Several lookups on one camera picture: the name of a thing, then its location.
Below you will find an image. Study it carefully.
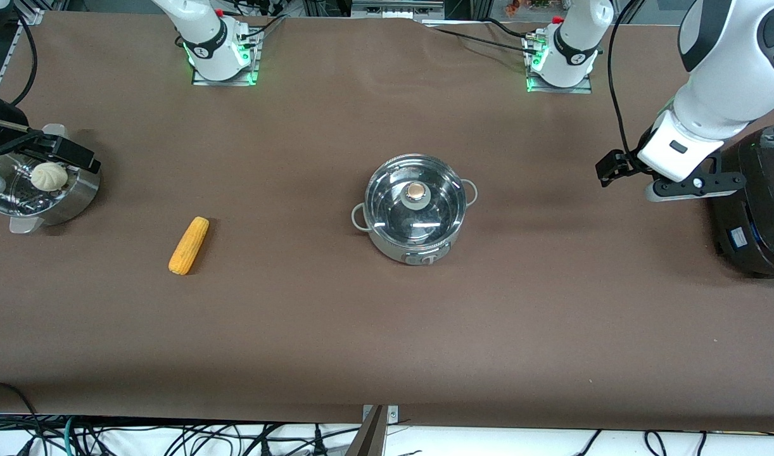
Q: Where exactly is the yellow corn cob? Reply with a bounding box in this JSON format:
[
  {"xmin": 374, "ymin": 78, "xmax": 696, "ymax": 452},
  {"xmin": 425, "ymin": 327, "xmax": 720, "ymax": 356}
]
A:
[{"xmin": 168, "ymin": 217, "xmax": 210, "ymax": 276}]

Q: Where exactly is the glass pot lid with knob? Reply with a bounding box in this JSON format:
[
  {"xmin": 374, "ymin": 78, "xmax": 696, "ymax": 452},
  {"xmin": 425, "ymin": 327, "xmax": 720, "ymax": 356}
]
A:
[{"xmin": 364, "ymin": 154, "xmax": 467, "ymax": 248}]

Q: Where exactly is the steel steamer pot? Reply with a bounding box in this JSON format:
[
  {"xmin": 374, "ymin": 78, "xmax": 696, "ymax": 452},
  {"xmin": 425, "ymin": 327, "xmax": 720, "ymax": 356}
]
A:
[{"xmin": 0, "ymin": 123, "xmax": 101, "ymax": 235}]

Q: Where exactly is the white steamed bun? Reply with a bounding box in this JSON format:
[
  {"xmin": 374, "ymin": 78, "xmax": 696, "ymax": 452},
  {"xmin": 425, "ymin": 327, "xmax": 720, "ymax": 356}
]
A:
[{"xmin": 31, "ymin": 162, "xmax": 69, "ymax": 193}]

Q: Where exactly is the black rice cooker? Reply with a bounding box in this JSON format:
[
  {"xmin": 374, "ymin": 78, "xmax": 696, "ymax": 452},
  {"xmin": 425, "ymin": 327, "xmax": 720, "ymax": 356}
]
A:
[{"xmin": 707, "ymin": 123, "xmax": 774, "ymax": 281}]

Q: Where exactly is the aluminium profile beam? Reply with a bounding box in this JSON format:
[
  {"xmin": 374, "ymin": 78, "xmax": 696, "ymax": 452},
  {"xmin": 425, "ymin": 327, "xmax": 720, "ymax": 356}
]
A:
[{"xmin": 351, "ymin": 0, "xmax": 446, "ymax": 20}]

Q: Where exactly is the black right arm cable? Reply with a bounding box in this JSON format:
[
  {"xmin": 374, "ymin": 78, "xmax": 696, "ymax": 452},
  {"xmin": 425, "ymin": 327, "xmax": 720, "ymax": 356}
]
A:
[{"xmin": 7, "ymin": 13, "xmax": 39, "ymax": 107}]

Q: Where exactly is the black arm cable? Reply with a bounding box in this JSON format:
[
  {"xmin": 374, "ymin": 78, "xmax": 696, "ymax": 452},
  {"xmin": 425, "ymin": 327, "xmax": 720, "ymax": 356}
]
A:
[
  {"xmin": 7, "ymin": 13, "xmax": 39, "ymax": 107},
  {"xmin": 607, "ymin": 0, "xmax": 644, "ymax": 159}
]

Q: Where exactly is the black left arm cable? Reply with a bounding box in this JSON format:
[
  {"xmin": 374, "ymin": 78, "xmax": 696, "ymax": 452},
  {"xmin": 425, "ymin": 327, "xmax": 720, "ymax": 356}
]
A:
[{"xmin": 607, "ymin": 0, "xmax": 644, "ymax": 159}]

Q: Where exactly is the aluminium frame rail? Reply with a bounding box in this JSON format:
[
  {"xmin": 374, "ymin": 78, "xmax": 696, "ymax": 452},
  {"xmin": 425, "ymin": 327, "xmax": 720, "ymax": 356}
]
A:
[{"xmin": 0, "ymin": 8, "xmax": 44, "ymax": 96}]

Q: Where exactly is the black cable on table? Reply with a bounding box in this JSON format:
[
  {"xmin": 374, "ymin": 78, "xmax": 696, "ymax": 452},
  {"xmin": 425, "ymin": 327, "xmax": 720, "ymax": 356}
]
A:
[
  {"xmin": 481, "ymin": 18, "xmax": 535, "ymax": 40},
  {"xmin": 433, "ymin": 27, "xmax": 532, "ymax": 54},
  {"xmin": 238, "ymin": 14, "xmax": 288, "ymax": 48}
]

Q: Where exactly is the steel pot with grey handles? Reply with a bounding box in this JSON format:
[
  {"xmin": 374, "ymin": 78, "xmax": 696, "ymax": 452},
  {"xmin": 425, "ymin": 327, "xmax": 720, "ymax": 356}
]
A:
[{"xmin": 352, "ymin": 153, "xmax": 478, "ymax": 265}]

